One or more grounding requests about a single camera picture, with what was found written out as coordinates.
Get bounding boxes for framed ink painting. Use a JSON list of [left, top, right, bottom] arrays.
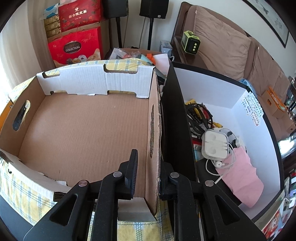
[[243, 0, 290, 48]]

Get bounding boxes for pink paper bag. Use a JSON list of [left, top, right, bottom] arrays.
[[216, 147, 264, 208]]

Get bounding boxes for brown back cushion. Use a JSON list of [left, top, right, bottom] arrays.
[[193, 6, 251, 80]]

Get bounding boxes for brown cardboard box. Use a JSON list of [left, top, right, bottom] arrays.
[[1, 62, 161, 213]]

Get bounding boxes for black and white storage box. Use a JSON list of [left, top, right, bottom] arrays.
[[161, 62, 284, 221]]

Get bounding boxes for white earphones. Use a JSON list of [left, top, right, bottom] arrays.
[[205, 138, 240, 184]]

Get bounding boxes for orange cardboard carton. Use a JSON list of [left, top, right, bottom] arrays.
[[262, 87, 287, 119]]

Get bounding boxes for red tea gift box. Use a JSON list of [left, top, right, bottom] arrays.
[[58, 0, 105, 32]]

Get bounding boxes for red collection gift box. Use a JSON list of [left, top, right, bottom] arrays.
[[48, 27, 103, 68]]

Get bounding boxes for tangled black cables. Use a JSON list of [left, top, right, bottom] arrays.
[[184, 101, 216, 140]]

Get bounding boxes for stacked gold boxes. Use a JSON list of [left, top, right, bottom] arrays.
[[44, 15, 61, 42]]

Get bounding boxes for green portable speaker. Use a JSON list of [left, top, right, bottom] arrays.
[[181, 30, 201, 55]]

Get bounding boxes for yellow plaid tablecloth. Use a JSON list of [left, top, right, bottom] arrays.
[[1, 58, 174, 240]]

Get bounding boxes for brown sofa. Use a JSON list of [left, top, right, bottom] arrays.
[[171, 1, 296, 142]]

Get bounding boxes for cluttered cardboard box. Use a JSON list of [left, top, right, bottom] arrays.
[[108, 48, 170, 70]]

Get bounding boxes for black speaker on stand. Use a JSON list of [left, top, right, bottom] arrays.
[[139, 0, 169, 50]]

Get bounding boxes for white earphone case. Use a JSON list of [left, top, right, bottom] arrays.
[[201, 130, 229, 161]]

